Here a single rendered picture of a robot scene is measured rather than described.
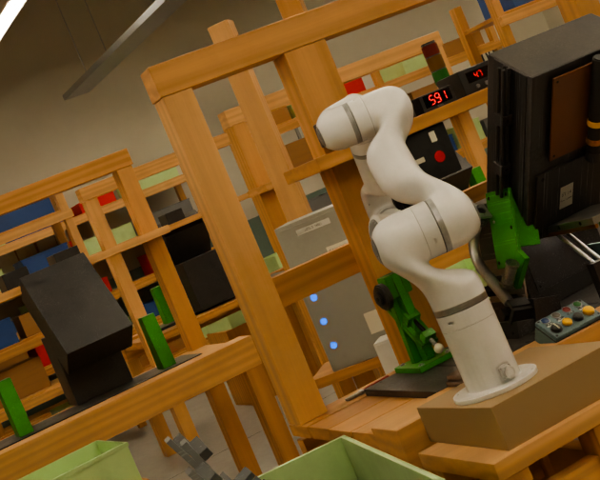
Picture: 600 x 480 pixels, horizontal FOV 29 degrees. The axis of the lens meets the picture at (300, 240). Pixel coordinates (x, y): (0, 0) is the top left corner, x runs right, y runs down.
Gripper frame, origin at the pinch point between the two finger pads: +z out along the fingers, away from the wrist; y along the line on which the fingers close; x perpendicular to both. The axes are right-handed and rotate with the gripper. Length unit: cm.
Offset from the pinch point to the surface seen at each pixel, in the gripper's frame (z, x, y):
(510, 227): 2.8, -5.2, -10.8
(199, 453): -108, -22, -77
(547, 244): 23.8, 9.2, -4.5
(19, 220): -7, 437, 541
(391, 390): -32, 31, -29
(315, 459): -74, 5, -64
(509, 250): 2.9, 0.8, -13.6
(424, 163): -5.8, -2.6, 22.6
